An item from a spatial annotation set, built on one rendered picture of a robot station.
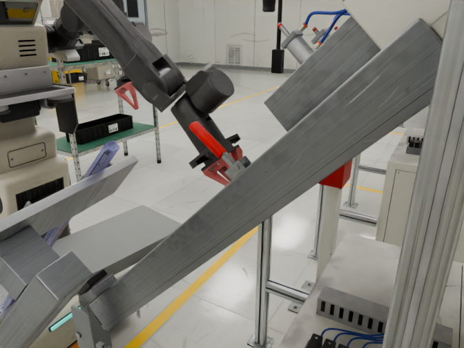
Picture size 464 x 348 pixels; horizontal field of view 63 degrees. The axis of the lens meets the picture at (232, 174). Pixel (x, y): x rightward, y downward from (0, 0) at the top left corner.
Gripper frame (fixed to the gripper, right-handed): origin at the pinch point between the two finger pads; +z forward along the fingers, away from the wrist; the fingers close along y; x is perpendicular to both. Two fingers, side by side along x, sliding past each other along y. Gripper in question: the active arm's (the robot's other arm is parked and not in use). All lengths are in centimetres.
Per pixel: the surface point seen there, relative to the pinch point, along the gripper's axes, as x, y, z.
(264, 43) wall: 323, 861, -252
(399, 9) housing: -39.3, -19.5, -5.9
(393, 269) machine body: 0, 36, 41
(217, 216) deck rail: -10.1, -21.2, 0.9
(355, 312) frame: 0.8, 10.1, 35.3
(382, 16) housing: -37.9, -19.4, -6.3
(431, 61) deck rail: -39.2, -21.4, -0.7
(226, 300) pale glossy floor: 93, 67, 43
